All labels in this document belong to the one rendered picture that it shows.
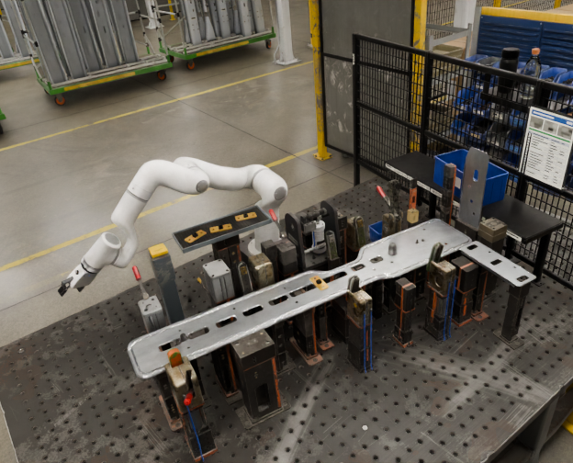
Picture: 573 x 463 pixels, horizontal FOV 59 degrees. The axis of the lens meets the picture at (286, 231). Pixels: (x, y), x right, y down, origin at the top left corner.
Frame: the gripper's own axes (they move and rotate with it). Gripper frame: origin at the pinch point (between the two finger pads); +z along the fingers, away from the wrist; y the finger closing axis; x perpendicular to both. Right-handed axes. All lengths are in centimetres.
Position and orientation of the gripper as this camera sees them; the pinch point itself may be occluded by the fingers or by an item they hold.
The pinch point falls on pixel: (70, 289)
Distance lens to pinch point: 224.3
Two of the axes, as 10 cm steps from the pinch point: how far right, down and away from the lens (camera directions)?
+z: -6.6, 6.6, 3.4
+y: 4.0, -0.8, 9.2
